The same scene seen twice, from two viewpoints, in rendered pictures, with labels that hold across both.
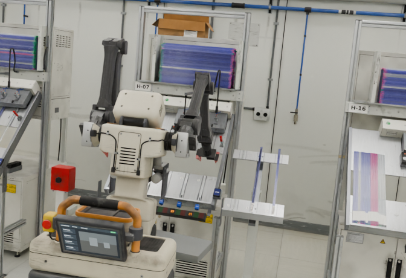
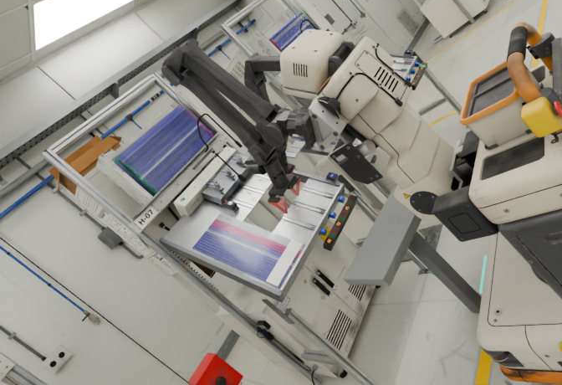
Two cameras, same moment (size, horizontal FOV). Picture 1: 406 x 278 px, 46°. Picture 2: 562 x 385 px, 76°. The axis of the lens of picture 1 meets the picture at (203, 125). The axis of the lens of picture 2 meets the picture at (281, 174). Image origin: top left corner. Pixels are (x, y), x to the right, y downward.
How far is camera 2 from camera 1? 2.16 m
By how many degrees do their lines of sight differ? 47
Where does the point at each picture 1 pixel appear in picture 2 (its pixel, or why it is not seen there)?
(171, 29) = (84, 169)
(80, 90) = not seen: outside the picture
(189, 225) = (325, 254)
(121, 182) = (400, 125)
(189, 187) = (312, 202)
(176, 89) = (176, 183)
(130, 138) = (367, 62)
